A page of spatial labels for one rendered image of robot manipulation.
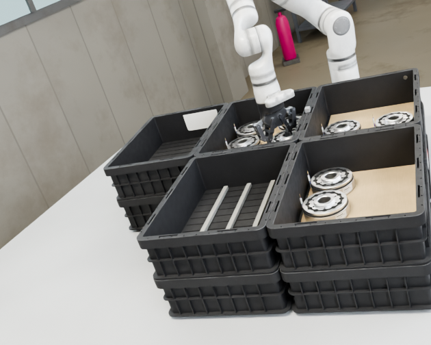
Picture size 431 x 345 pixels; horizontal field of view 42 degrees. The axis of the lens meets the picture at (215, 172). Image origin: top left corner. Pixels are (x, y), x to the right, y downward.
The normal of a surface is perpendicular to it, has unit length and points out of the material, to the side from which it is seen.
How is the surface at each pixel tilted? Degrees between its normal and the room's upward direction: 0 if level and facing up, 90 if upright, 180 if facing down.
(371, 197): 0
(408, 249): 90
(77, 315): 0
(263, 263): 90
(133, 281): 0
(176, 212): 90
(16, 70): 90
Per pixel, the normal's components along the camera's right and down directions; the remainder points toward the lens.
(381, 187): -0.29, -0.87
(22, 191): 0.86, -0.04
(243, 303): -0.28, 0.48
